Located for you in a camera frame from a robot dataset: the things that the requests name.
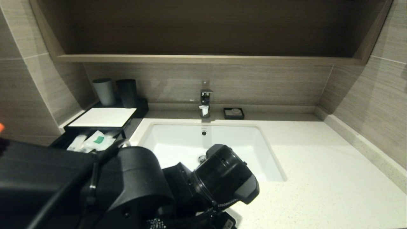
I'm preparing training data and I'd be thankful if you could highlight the square shower cap packet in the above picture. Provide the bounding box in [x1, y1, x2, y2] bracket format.
[81, 129, 117, 152]

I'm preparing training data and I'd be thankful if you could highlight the dark tumbler cup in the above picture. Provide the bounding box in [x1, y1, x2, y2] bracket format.
[116, 79, 138, 108]

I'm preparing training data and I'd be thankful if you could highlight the long dental kit packet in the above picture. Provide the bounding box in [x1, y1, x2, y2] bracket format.
[67, 134, 88, 152]

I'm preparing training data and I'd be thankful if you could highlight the black glossy drawer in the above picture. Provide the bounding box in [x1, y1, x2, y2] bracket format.
[49, 128, 126, 153]

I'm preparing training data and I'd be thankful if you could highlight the black box white ribbed top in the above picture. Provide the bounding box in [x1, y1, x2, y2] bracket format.
[64, 98, 149, 140]

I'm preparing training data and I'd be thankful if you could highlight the white sink basin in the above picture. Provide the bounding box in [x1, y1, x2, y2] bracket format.
[130, 122, 286, 182]

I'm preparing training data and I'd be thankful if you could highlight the black soap dish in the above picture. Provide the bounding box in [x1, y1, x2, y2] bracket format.
[224, 108, 245, 120]

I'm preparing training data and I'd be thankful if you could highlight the chrome faucet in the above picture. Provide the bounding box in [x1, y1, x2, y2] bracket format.
[199, 81, 214, 119]

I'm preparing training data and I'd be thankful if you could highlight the grey cup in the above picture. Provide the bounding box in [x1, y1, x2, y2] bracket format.
[92, 78, 116, 106]

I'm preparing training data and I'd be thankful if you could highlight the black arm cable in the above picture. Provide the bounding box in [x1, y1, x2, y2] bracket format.
[29, 140, 239, 229]

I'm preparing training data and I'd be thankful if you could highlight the wooden wall shelf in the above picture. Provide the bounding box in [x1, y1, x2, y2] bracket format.
[30, 0, 394, 66]

